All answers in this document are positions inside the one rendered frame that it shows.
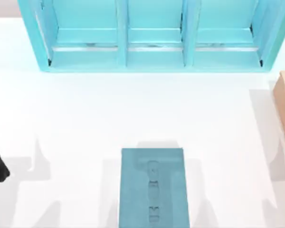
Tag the teal blue book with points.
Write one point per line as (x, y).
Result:
(135, 190)

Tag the light blue rack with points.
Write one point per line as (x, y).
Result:
(90, 57)

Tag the salmon-coloured shallow box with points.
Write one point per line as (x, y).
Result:
(282, 104)

